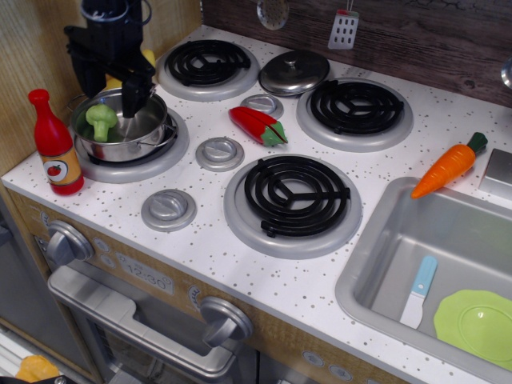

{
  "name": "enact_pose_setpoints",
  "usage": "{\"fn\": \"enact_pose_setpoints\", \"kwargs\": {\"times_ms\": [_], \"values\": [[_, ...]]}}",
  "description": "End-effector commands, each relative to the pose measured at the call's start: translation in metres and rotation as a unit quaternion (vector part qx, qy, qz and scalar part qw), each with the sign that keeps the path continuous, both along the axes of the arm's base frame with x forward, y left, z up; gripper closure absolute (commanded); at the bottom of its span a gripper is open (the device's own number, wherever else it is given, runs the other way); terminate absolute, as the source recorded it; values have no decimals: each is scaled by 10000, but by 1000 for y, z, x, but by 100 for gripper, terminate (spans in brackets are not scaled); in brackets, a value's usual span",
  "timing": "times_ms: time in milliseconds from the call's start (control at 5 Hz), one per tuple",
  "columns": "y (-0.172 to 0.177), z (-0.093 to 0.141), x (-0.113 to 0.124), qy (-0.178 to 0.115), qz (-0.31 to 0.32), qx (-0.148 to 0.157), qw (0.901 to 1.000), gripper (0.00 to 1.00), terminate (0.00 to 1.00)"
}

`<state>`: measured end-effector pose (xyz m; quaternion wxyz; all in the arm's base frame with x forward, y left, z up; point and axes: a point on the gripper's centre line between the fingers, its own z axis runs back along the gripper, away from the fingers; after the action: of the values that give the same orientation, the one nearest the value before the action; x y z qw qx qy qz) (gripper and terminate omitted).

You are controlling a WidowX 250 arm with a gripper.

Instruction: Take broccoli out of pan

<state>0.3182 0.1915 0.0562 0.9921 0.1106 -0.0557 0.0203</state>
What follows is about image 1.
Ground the grey stovetop knob front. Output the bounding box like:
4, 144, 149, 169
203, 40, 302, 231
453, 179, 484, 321
141, 189, 197, 232

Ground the right oven dial knob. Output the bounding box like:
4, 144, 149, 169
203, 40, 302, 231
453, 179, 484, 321
200, 296, 254, 348

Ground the grey faucet base block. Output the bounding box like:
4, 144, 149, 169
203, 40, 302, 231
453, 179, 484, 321
479, 149, 512, 200

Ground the front left stove burner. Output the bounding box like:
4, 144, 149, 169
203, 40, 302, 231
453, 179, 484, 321
74, 108, 190, 184

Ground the green toy plate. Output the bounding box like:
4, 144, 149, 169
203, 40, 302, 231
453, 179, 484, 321
433, 290, 511, 370

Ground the steel pot lid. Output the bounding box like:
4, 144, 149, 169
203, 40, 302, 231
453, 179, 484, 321
258, 50, 330, 96

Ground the grey stovetop knob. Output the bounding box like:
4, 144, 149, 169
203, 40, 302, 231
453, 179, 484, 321
141, 189, 197, 232
195, 137, 245, 172
240, 94, 284, 120

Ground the red toy chili pepper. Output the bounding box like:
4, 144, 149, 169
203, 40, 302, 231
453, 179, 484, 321
229, 106, 288, 146

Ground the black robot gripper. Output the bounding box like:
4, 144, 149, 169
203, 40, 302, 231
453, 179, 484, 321
64, 17, 155, 118

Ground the silver sink basin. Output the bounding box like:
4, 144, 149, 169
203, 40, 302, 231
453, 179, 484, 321
335, 178, 511, 383

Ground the yellow object on floor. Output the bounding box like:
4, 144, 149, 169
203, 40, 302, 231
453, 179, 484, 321
15, 355, 60, 383

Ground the stainless steel pan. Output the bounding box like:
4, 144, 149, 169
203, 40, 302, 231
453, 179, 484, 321
70, 88, 177, 162

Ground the yellow toy banana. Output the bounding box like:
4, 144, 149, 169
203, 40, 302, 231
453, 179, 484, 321
104, 49, 156, 90

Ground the grey stovetop knob middle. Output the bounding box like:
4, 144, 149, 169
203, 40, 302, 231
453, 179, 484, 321
195, 137, 245, 172

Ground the grey stovetop knob back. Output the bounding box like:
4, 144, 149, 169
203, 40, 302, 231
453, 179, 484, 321
240, 94, 284, 120

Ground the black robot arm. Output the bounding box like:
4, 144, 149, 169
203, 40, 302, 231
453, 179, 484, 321
64, 1, 155, 118

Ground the front right stove burner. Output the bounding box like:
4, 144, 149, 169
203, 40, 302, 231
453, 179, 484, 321
223, 154, 362, 259

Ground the orange toy carrot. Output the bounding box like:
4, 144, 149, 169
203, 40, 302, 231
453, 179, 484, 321
410, 132, 488, 199

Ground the steel utensil at right edge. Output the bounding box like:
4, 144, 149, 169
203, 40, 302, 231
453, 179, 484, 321
501, 57, 512, 89

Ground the green toy broccoli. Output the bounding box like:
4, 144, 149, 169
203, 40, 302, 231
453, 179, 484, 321
86, 103, 118, 142

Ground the back right stove burner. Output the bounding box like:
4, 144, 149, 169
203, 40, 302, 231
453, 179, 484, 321
296, 78, 414, 153

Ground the oven dial knob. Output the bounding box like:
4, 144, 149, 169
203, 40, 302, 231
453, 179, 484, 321
200, 296, 254, 348
47, 220, 94, 266

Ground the left oven dial knob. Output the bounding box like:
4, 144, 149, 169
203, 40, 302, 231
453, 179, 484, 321
47, 220, 94, 266

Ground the silver oven door handle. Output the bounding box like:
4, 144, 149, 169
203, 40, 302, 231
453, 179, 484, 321
48, 266, 236, 383

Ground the blue handled toy knife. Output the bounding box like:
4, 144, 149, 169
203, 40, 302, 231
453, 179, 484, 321
399, 255, 438, 329

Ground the hanging perforated steel ladle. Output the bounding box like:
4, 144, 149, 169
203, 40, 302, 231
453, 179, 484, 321
257, 0, 290, 30

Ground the red toy ketchup bottle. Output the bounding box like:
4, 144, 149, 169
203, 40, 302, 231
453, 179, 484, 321
28, 89, 85, 196

